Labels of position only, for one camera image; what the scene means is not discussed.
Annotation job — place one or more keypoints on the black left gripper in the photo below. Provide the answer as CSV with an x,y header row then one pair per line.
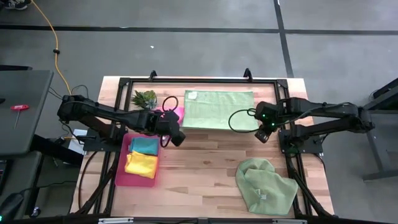
x,y
172,129

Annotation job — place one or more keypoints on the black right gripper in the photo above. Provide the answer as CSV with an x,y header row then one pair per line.
x,y
270,127

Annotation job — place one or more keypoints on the teal microfiber towel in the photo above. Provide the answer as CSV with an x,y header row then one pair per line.
x,y
144,145

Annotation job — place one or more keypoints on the yellow microfiber towel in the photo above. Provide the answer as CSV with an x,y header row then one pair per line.
x,y
141,165

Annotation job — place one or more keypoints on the light green microfiber towel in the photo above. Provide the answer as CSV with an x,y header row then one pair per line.
x,y
217,109
264,189

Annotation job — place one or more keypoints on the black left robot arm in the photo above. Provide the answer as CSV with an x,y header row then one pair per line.
x,y
102,109

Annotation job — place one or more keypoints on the pink microfiber towel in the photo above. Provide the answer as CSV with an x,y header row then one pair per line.
x,y
178,113

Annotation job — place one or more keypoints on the succulent in black pot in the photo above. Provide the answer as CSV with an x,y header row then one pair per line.
x,y
144,99

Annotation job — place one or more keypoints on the pink translucent plastic bin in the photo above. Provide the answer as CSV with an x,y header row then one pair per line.
x,y
136,182

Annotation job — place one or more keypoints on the white box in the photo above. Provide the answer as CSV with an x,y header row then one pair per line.
x,y
76,143

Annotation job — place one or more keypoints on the grey desk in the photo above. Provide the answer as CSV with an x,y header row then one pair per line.
x,y
25,124

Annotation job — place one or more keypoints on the dark desk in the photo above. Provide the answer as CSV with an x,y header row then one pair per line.
x,y
21,174

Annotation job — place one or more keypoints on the black device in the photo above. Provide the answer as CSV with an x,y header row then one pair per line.
x,y
11,205

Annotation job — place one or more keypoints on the person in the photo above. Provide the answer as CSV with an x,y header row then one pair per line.
x,y
17,4

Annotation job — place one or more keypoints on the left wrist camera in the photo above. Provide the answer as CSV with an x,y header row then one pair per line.
x,y
178,139

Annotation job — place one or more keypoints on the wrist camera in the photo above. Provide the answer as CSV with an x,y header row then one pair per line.
x,y
178,139
262,137

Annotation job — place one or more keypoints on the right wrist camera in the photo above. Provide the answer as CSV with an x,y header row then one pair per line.
x,y
262,137

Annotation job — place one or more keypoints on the black aluminium table frame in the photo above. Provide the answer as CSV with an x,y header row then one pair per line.
x,y
202,80

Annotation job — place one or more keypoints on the silver metal bracket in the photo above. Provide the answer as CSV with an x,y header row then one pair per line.
x,y
289,221
116,221

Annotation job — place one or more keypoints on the black desk frame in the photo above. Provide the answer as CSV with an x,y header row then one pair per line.
x,y
377,155

